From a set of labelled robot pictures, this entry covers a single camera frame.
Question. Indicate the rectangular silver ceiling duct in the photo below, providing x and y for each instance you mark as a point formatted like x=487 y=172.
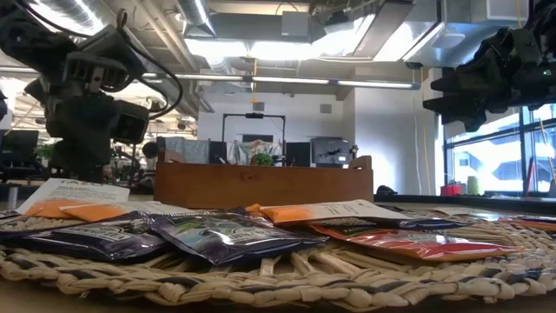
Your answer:
x=460 y=43

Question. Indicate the wooden tea organiser box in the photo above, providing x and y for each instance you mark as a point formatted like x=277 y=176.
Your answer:
x=260 y=184

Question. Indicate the small red container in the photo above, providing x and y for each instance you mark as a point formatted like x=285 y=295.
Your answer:
x=450 y=190

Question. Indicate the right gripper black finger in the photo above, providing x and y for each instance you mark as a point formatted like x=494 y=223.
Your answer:
x=465 y=111
x=456 y=83

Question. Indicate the round silver ceiling duct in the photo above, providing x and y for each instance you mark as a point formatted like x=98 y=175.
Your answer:
x=195 y=15

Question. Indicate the round woven straw placemat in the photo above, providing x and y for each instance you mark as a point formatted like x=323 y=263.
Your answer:
x=304 y=282

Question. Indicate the small green container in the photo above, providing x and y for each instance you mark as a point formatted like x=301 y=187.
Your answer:
x=473 y=186

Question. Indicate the black dome shaped object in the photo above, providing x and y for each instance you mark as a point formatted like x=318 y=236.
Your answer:
x=385 y=190

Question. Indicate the black aluminium table frame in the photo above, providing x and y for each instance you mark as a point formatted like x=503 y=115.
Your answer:
x=478 y=203

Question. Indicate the grey partition panel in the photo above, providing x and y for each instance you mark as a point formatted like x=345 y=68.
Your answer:
x=191 y=150

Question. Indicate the person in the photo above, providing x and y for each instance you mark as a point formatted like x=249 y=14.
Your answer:
x=150 y=150

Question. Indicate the black framed window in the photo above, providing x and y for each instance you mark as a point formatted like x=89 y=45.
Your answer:
x=491 y=161

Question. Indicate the distant black robot arms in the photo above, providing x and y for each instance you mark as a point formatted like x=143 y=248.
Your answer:
x=130 y=163

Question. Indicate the grey metal post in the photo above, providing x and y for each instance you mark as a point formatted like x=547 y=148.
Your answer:
x=12 y=197

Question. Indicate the black computer monitor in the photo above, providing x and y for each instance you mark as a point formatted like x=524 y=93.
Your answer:
x=17 y=145
x=330 y=151
x=297 y=153

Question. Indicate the crumpled cloth pile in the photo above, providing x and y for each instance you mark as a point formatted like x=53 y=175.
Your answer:
x=260 y=147

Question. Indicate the black camera rig frame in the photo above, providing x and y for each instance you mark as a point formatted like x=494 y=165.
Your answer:
x=254 y=115

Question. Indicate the grey wall vent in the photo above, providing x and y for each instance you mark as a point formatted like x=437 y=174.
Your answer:
x=258 y=106
x=326 y=108

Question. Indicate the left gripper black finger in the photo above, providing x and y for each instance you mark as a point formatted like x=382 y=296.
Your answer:
x=102 y=158
x=71 y=161

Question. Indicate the leafy green office plant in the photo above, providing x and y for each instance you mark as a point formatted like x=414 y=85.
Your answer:
x=262 y=159
x=44 y=151

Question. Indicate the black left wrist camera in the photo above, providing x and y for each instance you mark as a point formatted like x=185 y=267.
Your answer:
x=130 y=122

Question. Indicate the long ceiling light strip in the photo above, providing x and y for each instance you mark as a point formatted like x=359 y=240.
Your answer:
x=286 y=80

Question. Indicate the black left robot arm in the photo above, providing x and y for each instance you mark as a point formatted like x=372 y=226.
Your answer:
x=39 y=48

